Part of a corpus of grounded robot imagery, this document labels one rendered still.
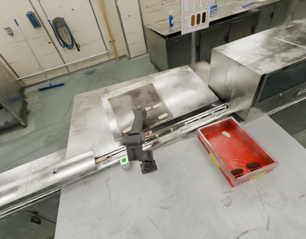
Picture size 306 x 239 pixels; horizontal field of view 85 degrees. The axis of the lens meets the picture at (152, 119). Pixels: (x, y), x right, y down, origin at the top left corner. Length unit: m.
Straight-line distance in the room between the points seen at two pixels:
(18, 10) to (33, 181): 3.76
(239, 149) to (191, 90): 0.72
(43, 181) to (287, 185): 1.65
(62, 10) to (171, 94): 3.48
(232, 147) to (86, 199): 1.15
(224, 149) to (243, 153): 0.13
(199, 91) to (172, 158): 0.77
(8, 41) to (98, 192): 4.15
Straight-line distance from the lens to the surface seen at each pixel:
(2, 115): 3.79
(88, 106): 2.08
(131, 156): 0.86
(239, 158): 1.40
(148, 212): 1.21
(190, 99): 1.67
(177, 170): 1.29
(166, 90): 1.75
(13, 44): 4.94
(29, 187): 1.57
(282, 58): 1.56
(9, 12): 4.77
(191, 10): 2.07
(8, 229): 1.97
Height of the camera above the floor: 1.97
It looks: 45 degrees down
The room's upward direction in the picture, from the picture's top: 12 degrees counter-clockwise
